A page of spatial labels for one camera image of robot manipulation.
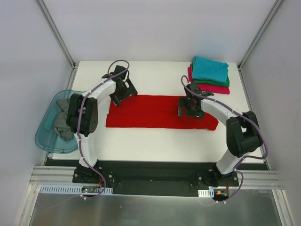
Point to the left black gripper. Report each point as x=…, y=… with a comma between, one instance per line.
x=124, y=96

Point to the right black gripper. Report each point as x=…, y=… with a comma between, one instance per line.
x=188, y=112

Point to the red t shirt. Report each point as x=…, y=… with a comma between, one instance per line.
x=147, y=111

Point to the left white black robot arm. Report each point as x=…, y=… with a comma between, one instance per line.
x=82, y=118

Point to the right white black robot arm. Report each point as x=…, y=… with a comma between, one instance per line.
x=242, y=131

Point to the green folded t shirt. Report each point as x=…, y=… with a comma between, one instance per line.
x=216, y=83

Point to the pink folded t shirt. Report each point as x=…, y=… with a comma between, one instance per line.
x=209, y=87

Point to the teal folded t shirt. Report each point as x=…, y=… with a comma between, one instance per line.
x=206, y=69

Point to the grey crumpled t shirt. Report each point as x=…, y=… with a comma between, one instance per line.
x=60, y=125

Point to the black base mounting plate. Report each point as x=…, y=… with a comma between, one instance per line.
x=183, y=179

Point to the blue plastic bin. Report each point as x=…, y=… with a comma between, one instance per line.
x=46, y=137

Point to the left aluminium frame post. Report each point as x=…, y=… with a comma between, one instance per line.
x=56, y=34

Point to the aluminium frame post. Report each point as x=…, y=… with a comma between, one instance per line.
x=265, y=24
x=56, y=34

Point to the right white cable duct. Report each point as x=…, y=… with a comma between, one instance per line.
x=206, y=193

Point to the white cable duct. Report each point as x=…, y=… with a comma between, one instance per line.
x=206, y=193
x=64, y=189

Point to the left white cable duct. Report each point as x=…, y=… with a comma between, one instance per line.
x=64, y=189

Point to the right aluminium frame post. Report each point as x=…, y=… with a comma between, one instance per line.
x=265, y=24

